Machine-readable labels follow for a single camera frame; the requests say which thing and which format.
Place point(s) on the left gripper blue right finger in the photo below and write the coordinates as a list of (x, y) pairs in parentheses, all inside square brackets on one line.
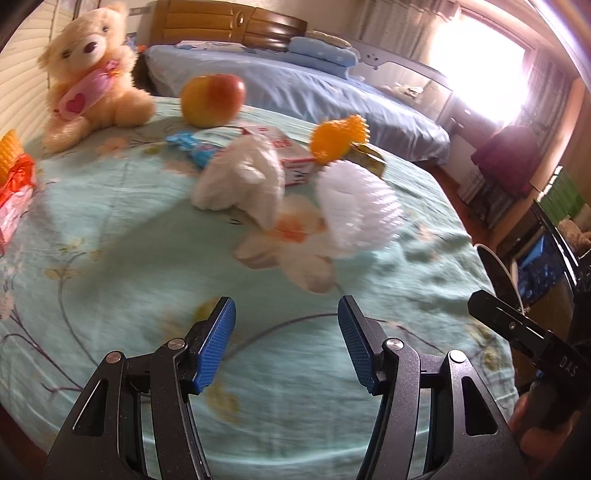
[(364, 340)]

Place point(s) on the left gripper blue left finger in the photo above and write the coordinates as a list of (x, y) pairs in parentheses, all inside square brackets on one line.
[(209, 343)]

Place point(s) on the white tissue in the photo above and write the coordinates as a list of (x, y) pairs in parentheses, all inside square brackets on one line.
[(247, 175)]

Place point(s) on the yellow snack bag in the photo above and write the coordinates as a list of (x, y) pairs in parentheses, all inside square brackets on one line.
[(367, 157)]

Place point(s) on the red white carton box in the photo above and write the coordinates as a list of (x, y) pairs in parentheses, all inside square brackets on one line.
[(298, 163)]

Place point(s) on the person's right hand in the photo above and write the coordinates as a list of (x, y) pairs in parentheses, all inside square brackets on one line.
[(537, 443)]

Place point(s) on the dark monitor screen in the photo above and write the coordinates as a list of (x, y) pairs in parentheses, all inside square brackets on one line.
[(545, 260)]

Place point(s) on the teal floral bedspread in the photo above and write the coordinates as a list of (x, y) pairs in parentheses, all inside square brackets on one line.
[(112, 255)]

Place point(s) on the blue candy wrapper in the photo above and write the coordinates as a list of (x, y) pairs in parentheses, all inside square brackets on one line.
[(198, 151)]

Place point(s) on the dark red hanging coat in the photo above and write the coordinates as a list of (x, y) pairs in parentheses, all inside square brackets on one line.
[(510, 158)]

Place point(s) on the orange foam fruit net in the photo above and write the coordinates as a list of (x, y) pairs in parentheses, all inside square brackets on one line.
[(332, 139)]

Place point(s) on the red yellow apple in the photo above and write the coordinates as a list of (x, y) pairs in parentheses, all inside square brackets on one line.
[(212, 100)]

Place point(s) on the red pink gift packet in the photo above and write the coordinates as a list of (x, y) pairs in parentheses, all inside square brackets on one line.
[(16, 195)]

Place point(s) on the blue bed quilt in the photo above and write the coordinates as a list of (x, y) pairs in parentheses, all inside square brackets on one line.
[(306, 94)]

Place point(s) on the blue pillows stack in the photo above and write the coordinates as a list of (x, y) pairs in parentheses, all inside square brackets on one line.
[(322, 56)]

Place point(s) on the louvered wardrobe doors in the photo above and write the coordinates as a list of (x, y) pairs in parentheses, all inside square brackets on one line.
[(24, 85)]

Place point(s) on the cream teddy bear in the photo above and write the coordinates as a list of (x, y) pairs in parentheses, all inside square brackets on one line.
[(89, 66)]

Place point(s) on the grey curtains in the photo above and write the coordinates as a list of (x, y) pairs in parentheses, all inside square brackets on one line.
[(408, 28)]

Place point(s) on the wooden headboard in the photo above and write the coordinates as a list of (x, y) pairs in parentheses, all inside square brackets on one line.
[(253, 27)]

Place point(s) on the grey bed guard rail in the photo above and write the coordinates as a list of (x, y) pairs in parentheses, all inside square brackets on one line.
[(408, 81)]

